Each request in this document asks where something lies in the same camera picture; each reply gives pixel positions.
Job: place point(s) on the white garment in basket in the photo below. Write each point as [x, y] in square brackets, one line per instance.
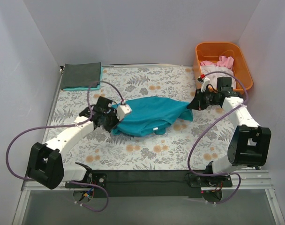
[215, 71]

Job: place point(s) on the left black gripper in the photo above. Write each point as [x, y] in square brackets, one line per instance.
[112, 122]

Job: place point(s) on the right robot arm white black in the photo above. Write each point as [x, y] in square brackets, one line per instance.
[250, 142]

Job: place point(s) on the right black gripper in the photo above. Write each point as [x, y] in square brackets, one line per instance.
[199, 100]

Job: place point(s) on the orange plastic basket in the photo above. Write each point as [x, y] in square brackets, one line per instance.
[211, 51]

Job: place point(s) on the pink garment in basket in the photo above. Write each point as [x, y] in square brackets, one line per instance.
[223, 61]

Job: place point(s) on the aluminium frame rail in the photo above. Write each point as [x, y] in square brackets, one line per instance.
[250, 179]

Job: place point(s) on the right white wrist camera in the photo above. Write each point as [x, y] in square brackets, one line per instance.
[204, 81]

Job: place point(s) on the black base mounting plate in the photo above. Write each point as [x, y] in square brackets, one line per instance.
[150, 183]

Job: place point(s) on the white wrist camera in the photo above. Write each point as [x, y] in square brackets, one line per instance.
[204, 81]
[123, 111]

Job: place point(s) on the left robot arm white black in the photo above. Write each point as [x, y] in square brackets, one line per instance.
[45, 164]

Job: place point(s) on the folded dark grey t shirt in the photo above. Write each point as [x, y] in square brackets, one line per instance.
[80, 75]

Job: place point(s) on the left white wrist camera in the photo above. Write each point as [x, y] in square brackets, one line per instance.
[123, 111]

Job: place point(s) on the floral patterned table mat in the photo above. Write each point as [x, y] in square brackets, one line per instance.
[184, 143]

